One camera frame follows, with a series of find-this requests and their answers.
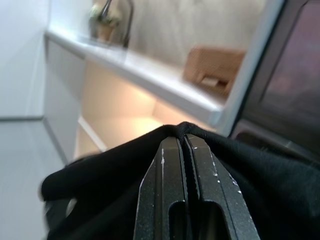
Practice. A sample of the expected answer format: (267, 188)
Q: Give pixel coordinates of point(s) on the potted plant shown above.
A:
(105, 30)

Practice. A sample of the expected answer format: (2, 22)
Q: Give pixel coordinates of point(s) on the white cabinet shelf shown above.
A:
(150, 75)

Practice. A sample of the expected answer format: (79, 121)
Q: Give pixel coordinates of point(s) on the brown woven box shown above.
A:
(212, 67)

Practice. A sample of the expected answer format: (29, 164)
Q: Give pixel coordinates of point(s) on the dark curved faucet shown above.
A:
(129, 25)

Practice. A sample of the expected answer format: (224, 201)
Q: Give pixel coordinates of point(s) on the black garment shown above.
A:
(100, 185)

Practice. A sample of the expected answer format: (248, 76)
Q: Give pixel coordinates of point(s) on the grey washing machine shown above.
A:
(287, 75)

